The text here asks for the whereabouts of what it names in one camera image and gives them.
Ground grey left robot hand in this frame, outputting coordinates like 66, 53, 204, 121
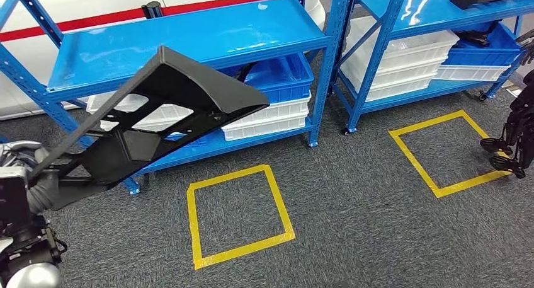
0, 141, 48, 174

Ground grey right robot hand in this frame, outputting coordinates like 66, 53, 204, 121
479, 83, 534, 180

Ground blue steel shelf rack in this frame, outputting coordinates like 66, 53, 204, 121
329, 0, 534, 135
0, 0, 355, 195

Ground white plastic bin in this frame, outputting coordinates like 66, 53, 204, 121
339, 56, 449, 91
341, 15, 460, 74
223, 95, 312, 130
433, 64, 511, 83
86, 91, 195, 132
355, 75, 437, 103
221, 115, 310, 142

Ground blue plastic bin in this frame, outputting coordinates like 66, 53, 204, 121
217, 53, 314, 104
443, 22, 523, 67

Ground black parts in bin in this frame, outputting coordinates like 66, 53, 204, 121
233, 62, 256, 83
453, 21, 501, 48

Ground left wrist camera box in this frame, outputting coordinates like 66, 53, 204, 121
0, 167, 33, 237

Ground black barrier post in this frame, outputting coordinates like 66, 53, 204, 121
140, 1, 164, 20

